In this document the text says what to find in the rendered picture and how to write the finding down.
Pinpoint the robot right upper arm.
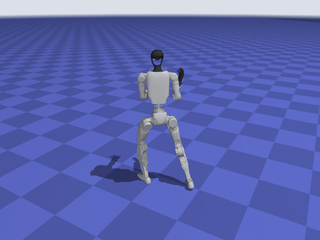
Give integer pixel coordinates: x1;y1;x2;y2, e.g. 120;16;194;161
169;72;181;101

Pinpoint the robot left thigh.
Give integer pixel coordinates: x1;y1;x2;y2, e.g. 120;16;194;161
137;116;154;152

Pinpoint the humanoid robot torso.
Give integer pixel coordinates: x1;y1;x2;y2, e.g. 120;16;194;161
146;69;170;126

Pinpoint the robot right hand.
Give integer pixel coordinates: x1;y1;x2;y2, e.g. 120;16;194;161
177;68;184;87

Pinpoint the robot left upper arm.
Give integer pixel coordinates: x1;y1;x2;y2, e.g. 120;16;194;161
137;72;148;100

